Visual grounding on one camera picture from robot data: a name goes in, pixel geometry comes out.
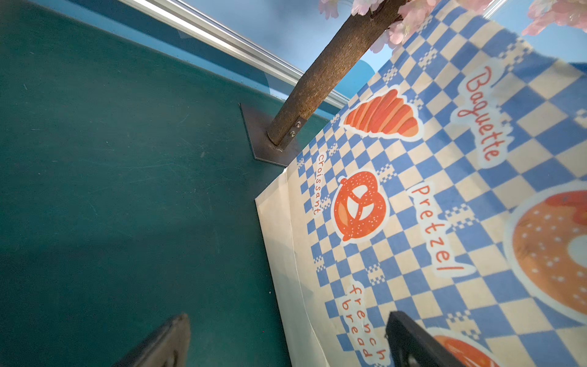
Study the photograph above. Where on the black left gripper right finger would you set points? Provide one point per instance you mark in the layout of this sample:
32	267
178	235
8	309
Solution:
411	345

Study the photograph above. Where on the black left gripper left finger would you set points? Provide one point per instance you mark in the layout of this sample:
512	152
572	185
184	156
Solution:
168	345

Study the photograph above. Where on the blue checkered paper bag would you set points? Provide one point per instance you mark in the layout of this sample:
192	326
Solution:
451	189

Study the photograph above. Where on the pink cherry blossom tree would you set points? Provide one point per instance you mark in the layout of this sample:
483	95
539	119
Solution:
335	69

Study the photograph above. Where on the aluminium frame rail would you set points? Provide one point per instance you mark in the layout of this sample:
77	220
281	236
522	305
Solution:
280	38

